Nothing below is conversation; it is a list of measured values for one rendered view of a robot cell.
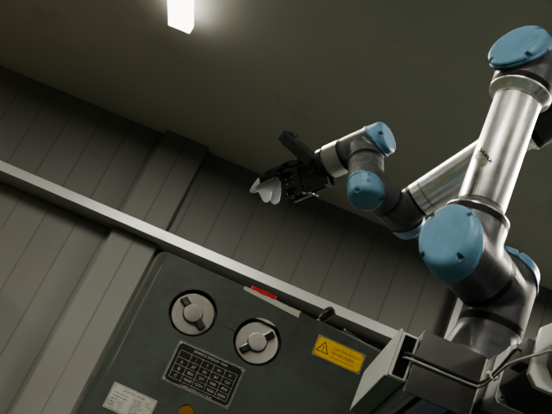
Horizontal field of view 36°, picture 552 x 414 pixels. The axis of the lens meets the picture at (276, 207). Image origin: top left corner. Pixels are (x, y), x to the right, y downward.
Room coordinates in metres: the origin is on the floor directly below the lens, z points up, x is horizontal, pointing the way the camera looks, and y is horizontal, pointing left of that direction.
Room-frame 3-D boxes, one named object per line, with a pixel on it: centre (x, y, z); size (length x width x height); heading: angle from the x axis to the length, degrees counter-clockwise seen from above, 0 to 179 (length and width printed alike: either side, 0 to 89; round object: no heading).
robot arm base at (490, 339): (1.38, -0.43, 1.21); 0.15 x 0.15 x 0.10
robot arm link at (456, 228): (1.29, -0.33, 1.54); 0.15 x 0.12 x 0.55; 128
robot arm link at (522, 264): (1.37, -0.43, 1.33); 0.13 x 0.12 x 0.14; 128
